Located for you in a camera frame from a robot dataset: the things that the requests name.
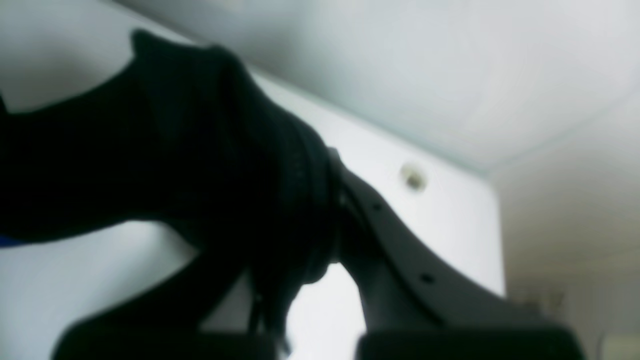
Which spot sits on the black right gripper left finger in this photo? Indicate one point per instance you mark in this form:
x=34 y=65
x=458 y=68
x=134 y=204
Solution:
x=164 y=323

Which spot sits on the black printed T-shirt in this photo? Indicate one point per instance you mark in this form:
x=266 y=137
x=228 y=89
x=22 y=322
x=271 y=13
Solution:
x=182 y=136

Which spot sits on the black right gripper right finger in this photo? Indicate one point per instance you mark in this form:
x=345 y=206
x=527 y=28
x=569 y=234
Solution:
x=416 y=306

